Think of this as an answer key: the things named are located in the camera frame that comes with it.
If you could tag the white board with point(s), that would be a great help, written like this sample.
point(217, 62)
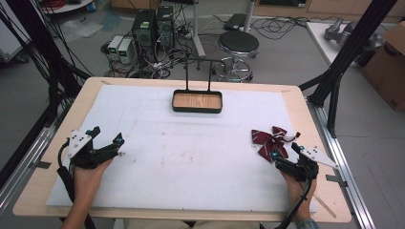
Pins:
point(321, 41)

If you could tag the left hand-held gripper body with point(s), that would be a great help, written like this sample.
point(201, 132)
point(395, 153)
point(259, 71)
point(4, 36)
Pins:
point(83, 156)

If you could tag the grey handheld machine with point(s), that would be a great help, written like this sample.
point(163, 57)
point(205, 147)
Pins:
point(347, 31)

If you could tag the black computer tower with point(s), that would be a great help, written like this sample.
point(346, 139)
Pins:
point(144, 31)
point(165, 25)

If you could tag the person's right hand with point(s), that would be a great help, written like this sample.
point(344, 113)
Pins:
point(301, 194)

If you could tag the round white table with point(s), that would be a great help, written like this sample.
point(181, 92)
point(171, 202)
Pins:
point(68, 6)

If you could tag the black round stool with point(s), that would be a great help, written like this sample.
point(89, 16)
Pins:
point(238, 43)

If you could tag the clear plastic sheet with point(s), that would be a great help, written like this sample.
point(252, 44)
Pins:
point(81, 30)

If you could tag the grey tape piece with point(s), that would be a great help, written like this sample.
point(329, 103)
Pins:
point(43, 164)
point(336, 180)

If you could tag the red striped bow tie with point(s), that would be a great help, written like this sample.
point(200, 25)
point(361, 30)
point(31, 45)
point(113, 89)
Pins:
point(270, 143)

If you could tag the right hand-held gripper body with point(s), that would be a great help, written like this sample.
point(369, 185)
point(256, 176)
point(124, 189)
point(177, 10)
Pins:
point(305, 170)

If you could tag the grey desk leg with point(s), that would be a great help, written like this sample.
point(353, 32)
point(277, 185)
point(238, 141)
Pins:
point(249, 14)
point(197, 31)

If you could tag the person's left hand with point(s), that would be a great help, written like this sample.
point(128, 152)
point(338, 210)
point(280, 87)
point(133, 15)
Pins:
point(86, 181)

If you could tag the white power supply box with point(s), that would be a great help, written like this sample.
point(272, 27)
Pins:
point(114, 47)
point(125, 51)

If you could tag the thin wooden stick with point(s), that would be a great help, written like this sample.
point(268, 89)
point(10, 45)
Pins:
point(324, 206)

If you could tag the flat black box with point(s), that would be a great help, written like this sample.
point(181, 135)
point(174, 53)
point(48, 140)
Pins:
point(235, 21)

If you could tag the white foam mat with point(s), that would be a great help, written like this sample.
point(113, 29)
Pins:
point(191, 165)

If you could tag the aluminium rail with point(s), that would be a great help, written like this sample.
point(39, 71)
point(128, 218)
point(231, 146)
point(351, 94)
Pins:
point(344, 159)
point(28, 159)

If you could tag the brown cardboard box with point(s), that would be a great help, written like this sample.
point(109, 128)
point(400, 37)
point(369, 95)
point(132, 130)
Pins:
point(387, 66)

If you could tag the black metal frame strut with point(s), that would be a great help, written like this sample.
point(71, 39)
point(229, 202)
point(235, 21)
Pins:
point(41, 47)
point(344, 63)

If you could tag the black rack with wooden tray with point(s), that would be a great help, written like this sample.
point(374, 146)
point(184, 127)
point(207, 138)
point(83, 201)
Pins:
point(197, 101)

